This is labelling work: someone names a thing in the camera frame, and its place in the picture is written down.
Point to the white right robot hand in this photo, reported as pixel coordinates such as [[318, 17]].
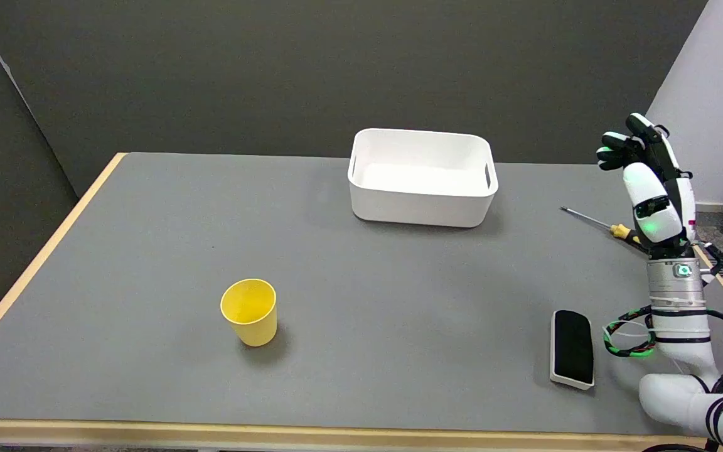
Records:
[[655, 201]]

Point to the black blackboard eraser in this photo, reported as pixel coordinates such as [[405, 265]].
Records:
[[572, 348]]

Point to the yellow black screwdriver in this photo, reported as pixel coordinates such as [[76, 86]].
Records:
[[600, 223]]

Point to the white plastic storage bin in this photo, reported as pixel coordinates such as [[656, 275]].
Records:
[[422, 177]]

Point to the yellow plastic cup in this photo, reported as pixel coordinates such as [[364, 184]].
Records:
[[250, 311]]

